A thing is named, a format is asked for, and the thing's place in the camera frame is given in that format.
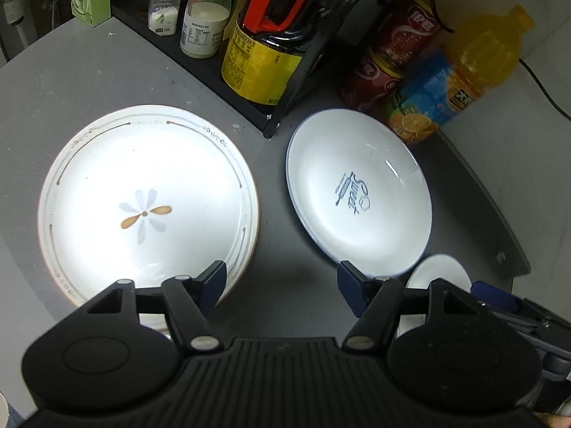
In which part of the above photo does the small clear spice jar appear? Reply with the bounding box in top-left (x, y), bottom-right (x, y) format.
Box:
top-left (147, 0), bottom-right (181, 37)

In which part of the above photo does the small white plate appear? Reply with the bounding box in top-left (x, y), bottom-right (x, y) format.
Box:
top-left (396, 254), bottom-right (472, 337)

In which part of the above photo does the white-filled glass jar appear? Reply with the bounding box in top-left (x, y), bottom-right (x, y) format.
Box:
top-left (180, 0), bottom-right (232, 59)

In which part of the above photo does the black spice rack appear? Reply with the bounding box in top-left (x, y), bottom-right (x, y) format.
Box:
top-left (111, 0), bottom-right (344, 138)

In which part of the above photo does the white blue-rimmed plate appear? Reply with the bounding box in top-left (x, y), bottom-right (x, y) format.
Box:
top-left (285, 108), bottom-right (433, 277)

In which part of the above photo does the white flower pattern plate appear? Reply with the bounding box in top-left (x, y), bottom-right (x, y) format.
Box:
top-left (38, 105), bottom-right (259, 305)

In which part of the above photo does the red drink can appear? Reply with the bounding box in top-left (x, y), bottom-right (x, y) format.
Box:
top-left (341, 0), bottom-right (440, 112)

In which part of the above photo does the dark soy sauce jug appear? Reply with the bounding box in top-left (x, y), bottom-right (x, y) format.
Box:
top-left (222, 0), bottom-right (311, 106)

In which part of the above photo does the black power cable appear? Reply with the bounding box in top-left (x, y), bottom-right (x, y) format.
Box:
top-left (428, 0), bottom-right (571, 122)

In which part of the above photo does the orange juice bottle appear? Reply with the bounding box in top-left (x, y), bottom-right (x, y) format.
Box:
top-left (381, 5), bottom-right (534, 145)

